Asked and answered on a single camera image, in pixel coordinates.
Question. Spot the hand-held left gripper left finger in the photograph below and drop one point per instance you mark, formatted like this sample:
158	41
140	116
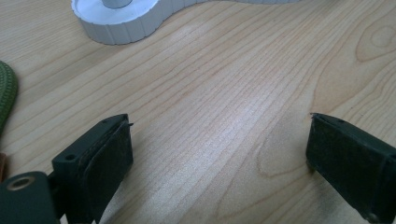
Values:
93	161

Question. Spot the white stand with bowl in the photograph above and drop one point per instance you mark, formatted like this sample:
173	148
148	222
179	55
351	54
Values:
124	31

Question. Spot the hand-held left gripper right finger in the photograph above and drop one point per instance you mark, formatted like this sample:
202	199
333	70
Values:
348	155

